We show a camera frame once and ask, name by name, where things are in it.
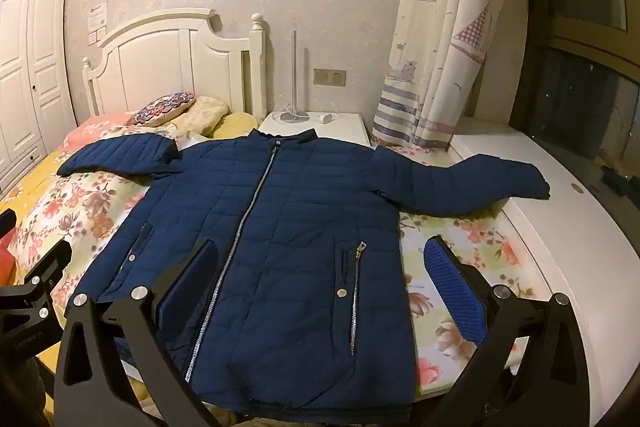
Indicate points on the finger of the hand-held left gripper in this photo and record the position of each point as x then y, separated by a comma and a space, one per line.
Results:
7, 223
50, 259

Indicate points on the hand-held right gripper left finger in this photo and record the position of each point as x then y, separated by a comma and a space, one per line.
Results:
195, 279

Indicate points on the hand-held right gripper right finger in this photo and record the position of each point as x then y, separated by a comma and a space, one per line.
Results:
455, 297

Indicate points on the navy quilted jacket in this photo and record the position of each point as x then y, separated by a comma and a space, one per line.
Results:
280, 232

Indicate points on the red cloth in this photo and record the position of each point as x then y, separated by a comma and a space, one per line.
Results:
3, 252

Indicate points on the bed with floral sheet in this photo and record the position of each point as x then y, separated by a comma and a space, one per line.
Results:
450, 227

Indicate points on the white window bench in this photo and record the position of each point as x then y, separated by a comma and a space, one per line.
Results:
550, 232

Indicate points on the pink pillow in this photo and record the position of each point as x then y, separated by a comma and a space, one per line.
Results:
100, 127

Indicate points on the white wardrobe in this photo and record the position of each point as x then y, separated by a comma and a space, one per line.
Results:
40, 72

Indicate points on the plain yellow pillow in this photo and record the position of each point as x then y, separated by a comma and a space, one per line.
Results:
237, 123

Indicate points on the small round metal disc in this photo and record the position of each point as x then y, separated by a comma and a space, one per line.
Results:
578, 189

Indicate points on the pale yellow floral pillow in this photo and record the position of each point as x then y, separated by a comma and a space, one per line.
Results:
200, 114

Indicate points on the round patterned cushion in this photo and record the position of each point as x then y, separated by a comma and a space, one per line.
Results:
162, 108

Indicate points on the white nightstand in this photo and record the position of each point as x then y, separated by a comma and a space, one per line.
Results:
345, 127

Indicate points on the small white adapter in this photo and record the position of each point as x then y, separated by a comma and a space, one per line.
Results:
327, 118

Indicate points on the white wooden headboard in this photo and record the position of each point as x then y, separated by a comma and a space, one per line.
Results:
165, 67

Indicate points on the white pole lamp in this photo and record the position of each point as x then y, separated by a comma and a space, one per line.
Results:
294, 72

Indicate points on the dark window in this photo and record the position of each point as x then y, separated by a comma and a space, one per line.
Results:
575, 82

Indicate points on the sailboat print curtain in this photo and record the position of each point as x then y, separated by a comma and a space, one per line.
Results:
440, 32

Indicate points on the white wall switch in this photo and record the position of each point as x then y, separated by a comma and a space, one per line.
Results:
93, 38

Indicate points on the white wall notice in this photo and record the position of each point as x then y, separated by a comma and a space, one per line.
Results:
98, 14

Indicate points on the wall outlet plate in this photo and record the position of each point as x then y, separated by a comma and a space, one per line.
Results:
330, 77

